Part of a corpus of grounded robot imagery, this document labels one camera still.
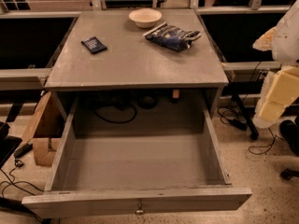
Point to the white ceramic bowl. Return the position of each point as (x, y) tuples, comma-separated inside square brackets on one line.
[(145, 17)]

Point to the blue chip bag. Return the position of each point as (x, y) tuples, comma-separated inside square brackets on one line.
[(172, 37)]

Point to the black stand leg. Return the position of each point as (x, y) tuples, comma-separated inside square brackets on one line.
[(253, 131)]

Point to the brass drawer knob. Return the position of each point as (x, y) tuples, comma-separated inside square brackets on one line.
[(139, 211)]

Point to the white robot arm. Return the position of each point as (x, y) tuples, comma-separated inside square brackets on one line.
[(285, 43)]

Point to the cardboard box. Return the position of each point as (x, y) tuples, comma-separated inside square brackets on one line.
[(44, 131)]

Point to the grey wooden cabinet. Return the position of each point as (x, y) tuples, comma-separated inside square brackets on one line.
[(132, 62)]

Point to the small dark blue packet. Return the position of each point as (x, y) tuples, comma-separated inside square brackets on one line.
[(93, 45)]

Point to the open grey top drawer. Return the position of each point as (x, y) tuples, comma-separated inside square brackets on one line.
[(167, 158)]

